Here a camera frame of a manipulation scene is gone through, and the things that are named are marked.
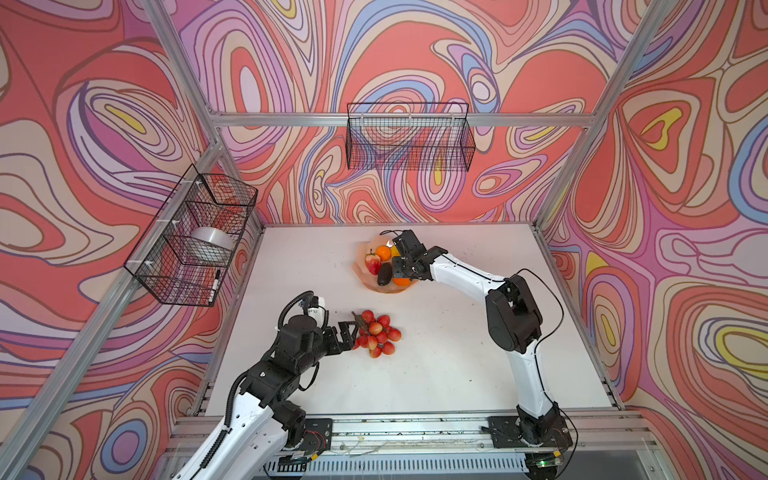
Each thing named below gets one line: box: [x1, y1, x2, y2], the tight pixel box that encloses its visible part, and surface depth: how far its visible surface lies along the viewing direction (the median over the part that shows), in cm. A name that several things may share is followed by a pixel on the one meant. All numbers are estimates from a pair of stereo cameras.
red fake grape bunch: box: [351, 310, 402, 359], surface depth 88 cm
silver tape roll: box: [190, 226, 234, 254], surface depth 73 cm
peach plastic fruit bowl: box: [352, 235, 419, 294], surface depth 103 cm
